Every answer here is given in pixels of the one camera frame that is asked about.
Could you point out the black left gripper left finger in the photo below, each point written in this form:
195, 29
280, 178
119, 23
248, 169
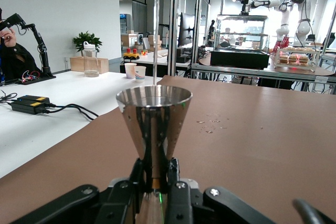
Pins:
118, 203

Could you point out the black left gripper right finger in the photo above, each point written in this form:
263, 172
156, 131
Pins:
183, 203

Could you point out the steel cone jigger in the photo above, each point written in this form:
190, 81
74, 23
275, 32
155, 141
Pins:
155, 119

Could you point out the white blue paper cup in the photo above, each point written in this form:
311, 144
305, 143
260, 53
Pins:
140, 74

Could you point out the white purple paper cup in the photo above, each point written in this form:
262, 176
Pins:
130, 70

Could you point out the black power adapter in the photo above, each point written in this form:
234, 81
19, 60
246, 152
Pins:
32, 99
26, 107

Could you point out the light wooden box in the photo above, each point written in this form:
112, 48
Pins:
103, 64

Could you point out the clear bottle white lid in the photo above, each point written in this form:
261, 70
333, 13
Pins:
91, 61

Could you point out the glass display case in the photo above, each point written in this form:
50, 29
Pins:
239, 58

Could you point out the stacked cardboard boxes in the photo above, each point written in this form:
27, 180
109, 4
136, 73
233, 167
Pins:
153, 41

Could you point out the green potted plant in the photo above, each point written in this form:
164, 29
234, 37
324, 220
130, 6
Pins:
86, 40

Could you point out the black background monitor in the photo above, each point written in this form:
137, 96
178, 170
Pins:
186, 30

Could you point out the person in dark jacket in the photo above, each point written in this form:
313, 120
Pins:
18, 61

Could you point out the blue drinks fridge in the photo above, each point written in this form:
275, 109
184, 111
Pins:
125, 23

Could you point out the clear rack with buns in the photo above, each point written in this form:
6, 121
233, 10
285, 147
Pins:
296, 60

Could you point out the aluminium frame post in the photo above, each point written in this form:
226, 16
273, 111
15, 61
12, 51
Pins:
197, 19
174, 24

